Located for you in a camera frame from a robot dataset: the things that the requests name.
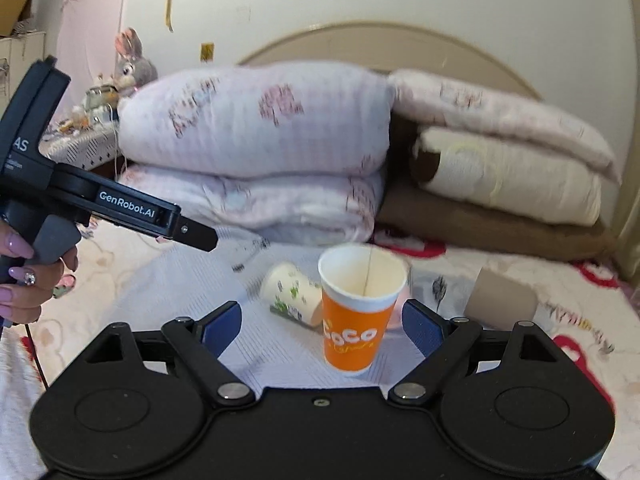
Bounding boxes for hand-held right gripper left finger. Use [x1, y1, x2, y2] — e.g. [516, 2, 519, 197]
[75, 301, 256, 408]

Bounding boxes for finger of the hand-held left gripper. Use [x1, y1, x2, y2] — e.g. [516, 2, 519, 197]
[177, 214, 219, 253]

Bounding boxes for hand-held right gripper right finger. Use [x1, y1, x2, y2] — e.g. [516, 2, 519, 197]
[388, 299, 567, 406]

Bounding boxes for orange paper cup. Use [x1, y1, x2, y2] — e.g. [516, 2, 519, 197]
[318, 242, 408, 378]

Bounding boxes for white green-print paper cup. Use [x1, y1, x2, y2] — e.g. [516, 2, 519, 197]
[259, 262, 325, 329]

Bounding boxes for person's left hand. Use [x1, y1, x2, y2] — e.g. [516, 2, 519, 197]
[0, 224, 79, 324]

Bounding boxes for bedside table with dotted cloth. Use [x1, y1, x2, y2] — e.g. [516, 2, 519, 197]
[39, 119, 122, 172]

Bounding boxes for white ribbed cloth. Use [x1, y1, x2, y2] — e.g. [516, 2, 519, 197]
[100, 227, 443, 397]

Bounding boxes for small brown cardboard box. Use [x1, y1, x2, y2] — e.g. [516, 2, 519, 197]
[466, 267, 542, 332]

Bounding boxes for brown folded blanket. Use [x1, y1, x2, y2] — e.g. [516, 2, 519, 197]
[375, 110, 622, 262]

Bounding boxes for white cabinet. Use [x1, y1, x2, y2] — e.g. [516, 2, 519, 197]
[0, 32, 49, 116]

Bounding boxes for pink striped folded quilt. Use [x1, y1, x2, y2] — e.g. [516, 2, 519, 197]
[116, 62, 394, 247]

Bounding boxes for grey bunny plush toy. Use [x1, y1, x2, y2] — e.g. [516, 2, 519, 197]
[112, 27, 159, 100]

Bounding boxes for red printed bed sheet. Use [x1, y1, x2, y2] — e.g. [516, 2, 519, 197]
[0, 219, 640, 480]

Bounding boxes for pink curtain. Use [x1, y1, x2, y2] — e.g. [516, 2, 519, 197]
[54, 0, 132, 128]

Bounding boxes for cream pillow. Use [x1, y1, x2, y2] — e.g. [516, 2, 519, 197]
[410, 127, 604, 227]

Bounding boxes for large cardboard box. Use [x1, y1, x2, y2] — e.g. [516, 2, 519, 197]
[0, 0, 34, 39]

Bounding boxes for pink printed pillow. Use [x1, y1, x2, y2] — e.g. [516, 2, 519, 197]
[387, 69, 624, 187]

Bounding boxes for beige curved headboard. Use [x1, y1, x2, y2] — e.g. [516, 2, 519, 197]
[237, 22, 547, 102]

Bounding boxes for black cable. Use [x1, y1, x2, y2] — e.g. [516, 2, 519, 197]
[27, 324, 51, 392]

